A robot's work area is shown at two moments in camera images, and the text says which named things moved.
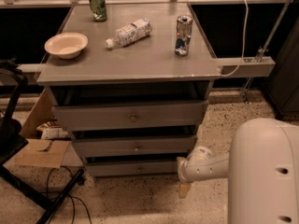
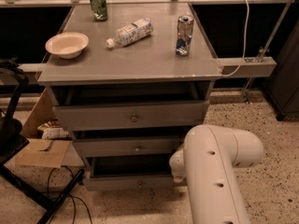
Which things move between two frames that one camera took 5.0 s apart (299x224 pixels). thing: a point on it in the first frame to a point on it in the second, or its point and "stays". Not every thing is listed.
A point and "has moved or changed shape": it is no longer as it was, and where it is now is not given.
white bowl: (67, 45) stays
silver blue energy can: (183, 35) stays
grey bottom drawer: (131, 168) has moved or changed shape
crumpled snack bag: (52, 130) stays
